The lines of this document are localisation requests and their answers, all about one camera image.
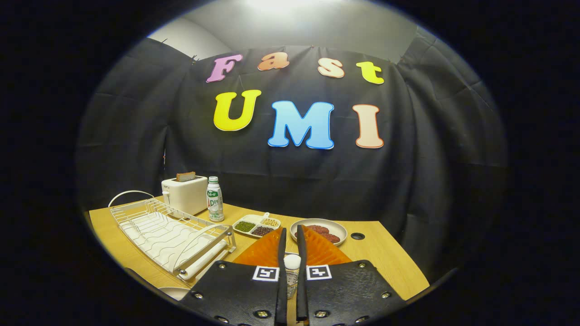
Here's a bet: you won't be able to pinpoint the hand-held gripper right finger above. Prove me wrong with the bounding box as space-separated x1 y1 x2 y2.
297 225 406 326

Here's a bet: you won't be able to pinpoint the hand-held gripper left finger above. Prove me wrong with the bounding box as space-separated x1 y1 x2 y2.
190 228 288 326

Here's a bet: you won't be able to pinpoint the beige round plate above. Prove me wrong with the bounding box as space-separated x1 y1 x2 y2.
159 287 192 301

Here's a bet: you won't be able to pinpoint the white wire dish rack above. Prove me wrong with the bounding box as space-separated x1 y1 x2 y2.
108 190 237 281

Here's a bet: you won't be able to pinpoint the beige plate with meat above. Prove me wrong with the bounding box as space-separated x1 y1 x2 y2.
290 218 348 246

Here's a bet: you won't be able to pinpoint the white divided dish with beans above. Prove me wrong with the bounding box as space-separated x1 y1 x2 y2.
232 212 281 238

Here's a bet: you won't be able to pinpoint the red meat slices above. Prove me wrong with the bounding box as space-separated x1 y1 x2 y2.
306 225 341 244

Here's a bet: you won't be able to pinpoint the white green label bottle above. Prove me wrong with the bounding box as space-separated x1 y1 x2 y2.
207 176 225 222

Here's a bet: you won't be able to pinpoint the white toaster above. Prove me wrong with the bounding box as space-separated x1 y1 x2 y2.
161 176 208 216

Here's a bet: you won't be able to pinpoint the black backdrop cloth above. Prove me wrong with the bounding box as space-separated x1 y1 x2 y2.
75 25 508 281

